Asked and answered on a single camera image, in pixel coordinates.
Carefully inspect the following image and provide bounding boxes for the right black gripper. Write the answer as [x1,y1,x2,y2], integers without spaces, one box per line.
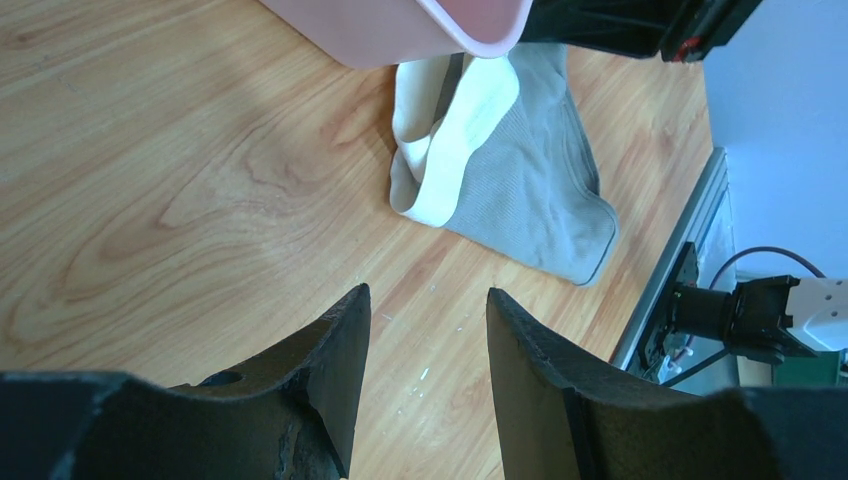
[519,0,761,63]

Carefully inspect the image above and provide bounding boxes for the aluminium frame rail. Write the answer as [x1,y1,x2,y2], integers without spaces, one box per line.
[611,147,728,373]

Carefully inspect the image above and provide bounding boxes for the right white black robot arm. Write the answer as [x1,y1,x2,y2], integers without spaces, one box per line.
[521,1,847,370]

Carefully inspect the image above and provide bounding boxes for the pink compartment organizer tray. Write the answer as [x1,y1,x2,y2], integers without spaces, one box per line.
[263,0,532,69]

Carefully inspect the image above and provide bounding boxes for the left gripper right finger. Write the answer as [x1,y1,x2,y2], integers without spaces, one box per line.
[486,288,847,479]

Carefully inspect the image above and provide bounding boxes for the grey underwear white waistband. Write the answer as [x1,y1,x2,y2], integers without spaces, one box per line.
[389,43,619,286]

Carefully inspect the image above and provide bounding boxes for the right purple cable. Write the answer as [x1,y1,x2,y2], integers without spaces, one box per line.
[707,246,828,293]

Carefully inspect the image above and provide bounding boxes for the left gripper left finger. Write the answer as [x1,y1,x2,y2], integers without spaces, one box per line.
[1,284,371,479]

